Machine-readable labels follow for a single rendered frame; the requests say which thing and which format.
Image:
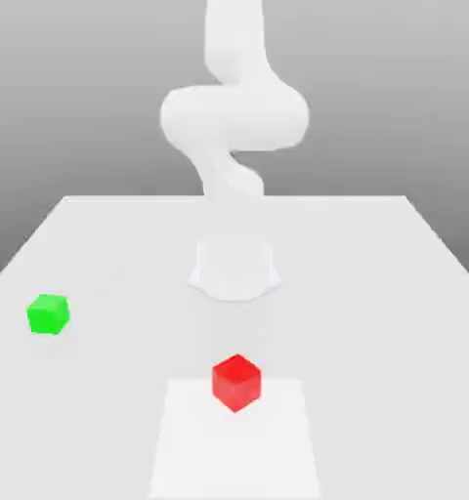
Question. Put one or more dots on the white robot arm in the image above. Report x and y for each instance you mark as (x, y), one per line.
(234, 117)

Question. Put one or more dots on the small green cube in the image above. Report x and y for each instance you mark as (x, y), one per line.
(48, 314)

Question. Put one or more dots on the small red cube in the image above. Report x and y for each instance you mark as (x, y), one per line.
(236, 383)

